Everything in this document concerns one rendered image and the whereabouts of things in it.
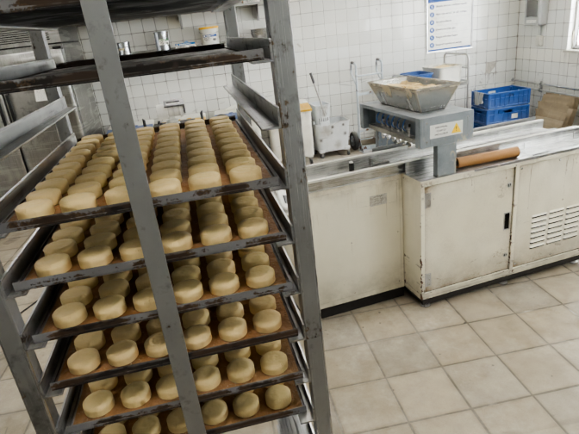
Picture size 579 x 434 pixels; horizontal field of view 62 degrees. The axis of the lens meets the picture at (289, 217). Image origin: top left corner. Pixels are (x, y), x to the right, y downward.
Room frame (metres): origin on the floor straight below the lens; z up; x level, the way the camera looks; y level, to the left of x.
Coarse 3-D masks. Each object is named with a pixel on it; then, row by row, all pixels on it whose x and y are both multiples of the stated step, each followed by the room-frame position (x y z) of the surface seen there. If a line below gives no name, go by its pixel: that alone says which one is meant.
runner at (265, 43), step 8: (232, 40) 1.15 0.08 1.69; (240, 40) 0.99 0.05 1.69; (248, 40) 0.87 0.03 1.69; (256, 40) 0.79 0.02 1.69; (264, 40) 0.71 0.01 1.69; (232, 48) 1.17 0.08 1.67; (240, 48) 1.00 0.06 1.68; (248, 48) 0.89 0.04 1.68; (256, 48) 0.80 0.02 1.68; (264, 48) 0.72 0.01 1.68; (264, 56) 0.73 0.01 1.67; (272, 56) 0.67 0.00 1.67
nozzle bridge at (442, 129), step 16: (368, 112) 3.11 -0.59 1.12; (384, 112) 2.82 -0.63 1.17; (400, 112) 2.69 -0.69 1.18; (416, 112) 2.64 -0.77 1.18; (432, 112) 2.59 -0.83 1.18; (448, 112) 2.54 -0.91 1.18; (464, 112) 2.52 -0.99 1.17; (384, 128) 2.91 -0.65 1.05; (416, 128) 2.48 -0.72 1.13; (432, 128) 2.47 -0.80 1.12; (448, 128) 2.50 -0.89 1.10; (464, 128) 2.52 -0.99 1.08; (384, 144) 3.15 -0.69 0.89; (416, 144) 2.48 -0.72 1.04; (432, 144) 2.47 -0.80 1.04; (448, 144) 2.50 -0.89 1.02; (448, 160) 2.50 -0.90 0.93
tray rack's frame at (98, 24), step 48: (96, 0) 0.65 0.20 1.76; (288, 0) 0.68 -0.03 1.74; (96, 48) 0.64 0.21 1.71; (288, 48) 0.68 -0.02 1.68; (288, 96) 0.68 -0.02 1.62; (288, 144) 0.67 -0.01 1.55; (144, 192) 0.65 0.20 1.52; (288, 192) 0.68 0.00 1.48; (144, 240) 0.64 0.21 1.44; (0, 288) 0.60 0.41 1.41; (0, 336) 0.60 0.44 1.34; (192, 384) 0.65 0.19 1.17; (48, 432) 0.60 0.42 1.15; (192, 432) 0.64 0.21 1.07
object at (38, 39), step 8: (32, 32) 1.20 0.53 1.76; (40, 32) 1.20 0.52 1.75; (32, 40) 1.20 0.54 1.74; (40, 40) 1.20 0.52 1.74; (40, 48) 1.20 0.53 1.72; (48, 48) 1.22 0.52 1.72; (40, 56) 1.20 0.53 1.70; (48, 56) 1.21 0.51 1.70; (48, 88) 1.20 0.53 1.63; (56, 88) 1.20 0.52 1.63; (48, 96) 1.20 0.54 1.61; (56, 96) 1.20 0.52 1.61; (64, 120) 1.20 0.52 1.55; (56, 128) 1.20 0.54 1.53; (64, 128) 1.20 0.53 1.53; (64, 136) 1.20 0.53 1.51
